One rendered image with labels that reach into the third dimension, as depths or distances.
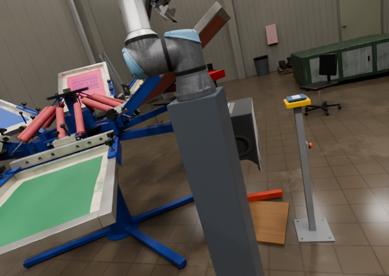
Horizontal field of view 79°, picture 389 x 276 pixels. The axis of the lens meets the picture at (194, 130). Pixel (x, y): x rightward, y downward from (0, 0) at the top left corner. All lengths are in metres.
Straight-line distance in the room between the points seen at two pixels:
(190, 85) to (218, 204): 0.47
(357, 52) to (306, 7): 4.90
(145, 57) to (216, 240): 0.77
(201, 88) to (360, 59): 5.35
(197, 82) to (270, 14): 9.66
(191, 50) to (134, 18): 0.21
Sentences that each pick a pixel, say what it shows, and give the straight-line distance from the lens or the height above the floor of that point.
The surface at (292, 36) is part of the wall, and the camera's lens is 10.44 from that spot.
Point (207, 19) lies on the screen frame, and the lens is 1.32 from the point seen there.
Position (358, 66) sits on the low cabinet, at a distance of 6.03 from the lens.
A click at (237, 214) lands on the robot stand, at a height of 0.73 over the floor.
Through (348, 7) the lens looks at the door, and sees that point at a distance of 10.74.
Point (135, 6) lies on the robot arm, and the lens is 0.88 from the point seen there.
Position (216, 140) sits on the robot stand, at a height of 1.05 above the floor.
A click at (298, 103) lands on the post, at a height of 0.94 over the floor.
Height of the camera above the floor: 1.34
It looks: 17 degrees down
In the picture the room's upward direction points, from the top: 15 degrees counter-clockwise
